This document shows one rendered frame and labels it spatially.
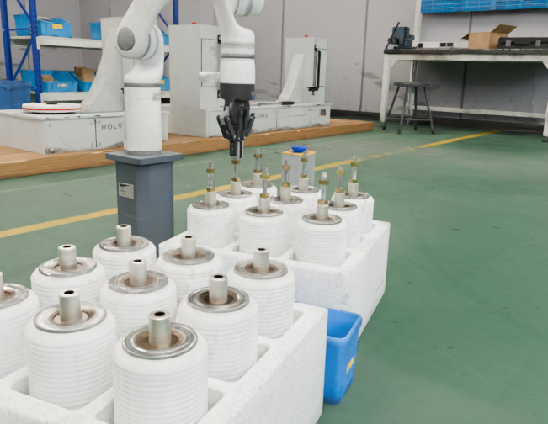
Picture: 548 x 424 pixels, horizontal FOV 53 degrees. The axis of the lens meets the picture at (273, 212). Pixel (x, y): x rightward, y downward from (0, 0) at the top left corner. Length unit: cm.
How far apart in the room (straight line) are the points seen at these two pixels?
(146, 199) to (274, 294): 78
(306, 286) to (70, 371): 51
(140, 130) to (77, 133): 168
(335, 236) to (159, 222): 62
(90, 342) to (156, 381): 10
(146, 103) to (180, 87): 243
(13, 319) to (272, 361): 30
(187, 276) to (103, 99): 267
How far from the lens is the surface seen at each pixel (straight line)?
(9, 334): 71
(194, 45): 379
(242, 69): 117
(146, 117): 146
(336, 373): 92
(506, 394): 106
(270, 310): 75
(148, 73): 147
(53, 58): 1042
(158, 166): 146
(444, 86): 630
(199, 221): 110
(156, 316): 57
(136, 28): 143
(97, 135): 318
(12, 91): 553
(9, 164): 287
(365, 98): 671
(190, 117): 382
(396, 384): 102
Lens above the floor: 52
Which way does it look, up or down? 14 degrees down
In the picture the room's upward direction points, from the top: 2 degrees clockwise
